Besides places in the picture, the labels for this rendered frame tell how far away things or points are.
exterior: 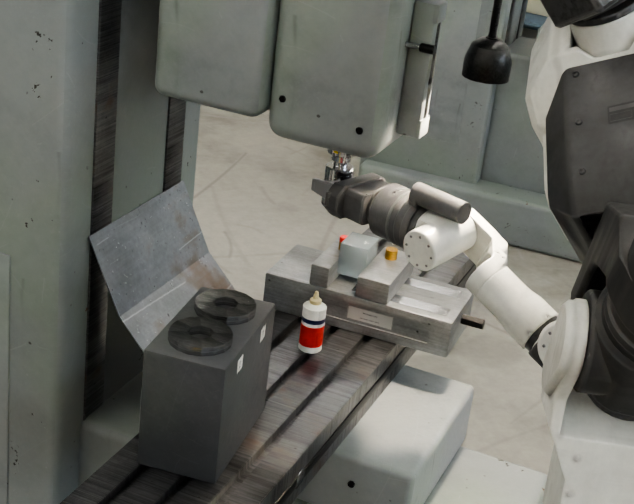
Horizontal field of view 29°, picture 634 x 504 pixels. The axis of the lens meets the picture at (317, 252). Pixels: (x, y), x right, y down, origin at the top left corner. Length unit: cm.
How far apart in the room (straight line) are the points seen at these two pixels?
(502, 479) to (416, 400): 21
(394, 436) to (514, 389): 197
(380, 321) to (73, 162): 60
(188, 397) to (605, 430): 59
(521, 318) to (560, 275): 307
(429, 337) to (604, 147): 85
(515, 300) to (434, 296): 42
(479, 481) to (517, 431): 159
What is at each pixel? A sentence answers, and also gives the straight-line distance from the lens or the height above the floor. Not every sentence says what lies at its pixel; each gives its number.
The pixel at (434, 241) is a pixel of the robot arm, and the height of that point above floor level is 124.
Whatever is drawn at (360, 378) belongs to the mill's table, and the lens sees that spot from 207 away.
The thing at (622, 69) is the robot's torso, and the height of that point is 161.
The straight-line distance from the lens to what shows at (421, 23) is 189.
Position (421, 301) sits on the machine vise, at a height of 100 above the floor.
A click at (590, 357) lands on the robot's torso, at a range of 130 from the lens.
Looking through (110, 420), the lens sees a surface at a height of 73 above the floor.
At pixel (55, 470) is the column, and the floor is 66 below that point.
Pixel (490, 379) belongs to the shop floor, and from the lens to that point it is 406.
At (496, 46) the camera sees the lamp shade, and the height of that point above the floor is 150.
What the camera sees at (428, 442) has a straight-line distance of 209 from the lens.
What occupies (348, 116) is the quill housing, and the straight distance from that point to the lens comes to 188.
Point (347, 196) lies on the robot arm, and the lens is 196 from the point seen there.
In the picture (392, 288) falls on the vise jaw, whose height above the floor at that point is 102.
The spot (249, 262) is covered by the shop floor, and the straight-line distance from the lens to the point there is 460.
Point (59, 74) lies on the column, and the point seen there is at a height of 138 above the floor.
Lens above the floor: 196
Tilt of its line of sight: 24 degrees down
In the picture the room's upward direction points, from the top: 7 degrees clockwise
